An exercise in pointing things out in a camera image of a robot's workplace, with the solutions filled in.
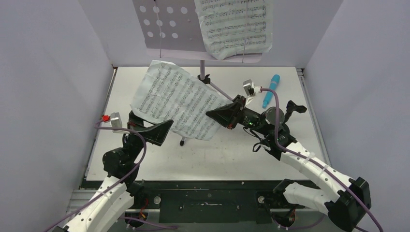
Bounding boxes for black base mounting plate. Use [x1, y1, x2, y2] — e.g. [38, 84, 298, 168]
[80, 180, 338, 224]

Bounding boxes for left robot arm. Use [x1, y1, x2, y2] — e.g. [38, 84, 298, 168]
[46, 112, 174, 232]

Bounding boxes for aluminium rail frame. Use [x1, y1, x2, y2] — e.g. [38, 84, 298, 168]
[62, 188, 359, 232]

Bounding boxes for blue toy microphone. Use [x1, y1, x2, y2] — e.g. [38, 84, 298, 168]
[262, 74, 281, 110]

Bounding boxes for sheet music page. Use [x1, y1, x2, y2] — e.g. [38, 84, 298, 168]
[194, 0, 274, 60]
[130, 60, 229, 141]

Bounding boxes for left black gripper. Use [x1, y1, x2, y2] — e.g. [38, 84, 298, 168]
[124, 107, 174, 163]

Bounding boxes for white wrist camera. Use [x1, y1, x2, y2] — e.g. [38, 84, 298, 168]
[243, 79, 262, 106]
[101, 112, 122, 128]

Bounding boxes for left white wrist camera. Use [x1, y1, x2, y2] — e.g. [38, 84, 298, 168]
[101, 112, 122, 128]

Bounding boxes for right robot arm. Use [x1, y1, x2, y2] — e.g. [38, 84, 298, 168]
[206, 95, 371, 232]

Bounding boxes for lilac perforated music stand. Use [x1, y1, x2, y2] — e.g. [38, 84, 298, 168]
[132, 0, 273, 146]

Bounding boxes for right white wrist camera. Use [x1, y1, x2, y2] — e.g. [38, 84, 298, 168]
[243, 79, 262, 106]

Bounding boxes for black microphone desk stand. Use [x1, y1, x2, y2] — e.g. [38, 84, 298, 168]
[283, 100, 307, 124]

